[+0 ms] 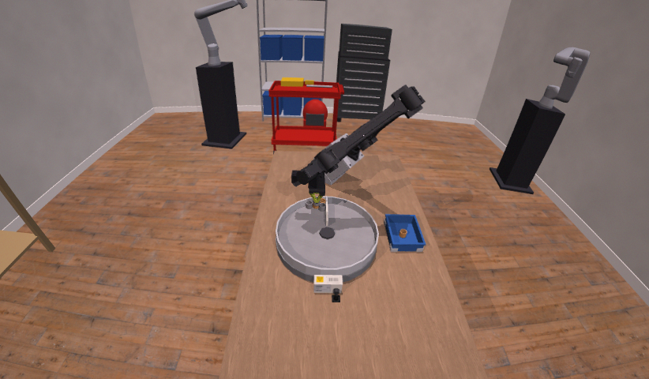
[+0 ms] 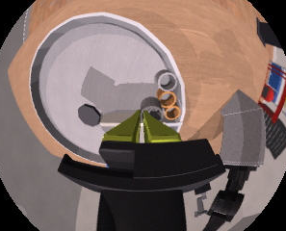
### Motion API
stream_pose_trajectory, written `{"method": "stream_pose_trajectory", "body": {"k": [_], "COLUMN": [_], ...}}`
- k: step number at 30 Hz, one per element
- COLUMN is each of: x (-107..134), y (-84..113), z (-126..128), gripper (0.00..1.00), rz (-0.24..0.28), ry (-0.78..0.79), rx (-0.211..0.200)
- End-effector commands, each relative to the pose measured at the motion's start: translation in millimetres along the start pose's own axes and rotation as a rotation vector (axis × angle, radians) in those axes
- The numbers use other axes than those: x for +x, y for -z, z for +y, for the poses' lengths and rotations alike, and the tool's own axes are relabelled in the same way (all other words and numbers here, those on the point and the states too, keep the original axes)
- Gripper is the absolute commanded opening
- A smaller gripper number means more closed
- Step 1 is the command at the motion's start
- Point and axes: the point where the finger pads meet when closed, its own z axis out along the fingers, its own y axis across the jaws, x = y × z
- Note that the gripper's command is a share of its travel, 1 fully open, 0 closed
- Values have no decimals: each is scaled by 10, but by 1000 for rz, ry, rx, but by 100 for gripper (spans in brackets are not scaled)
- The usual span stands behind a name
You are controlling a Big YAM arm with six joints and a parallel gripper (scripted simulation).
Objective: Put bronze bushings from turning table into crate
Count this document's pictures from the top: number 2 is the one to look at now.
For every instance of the bronze bushing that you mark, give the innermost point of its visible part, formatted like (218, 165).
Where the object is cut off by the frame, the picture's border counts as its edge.
(175, 113)
(168, 102)

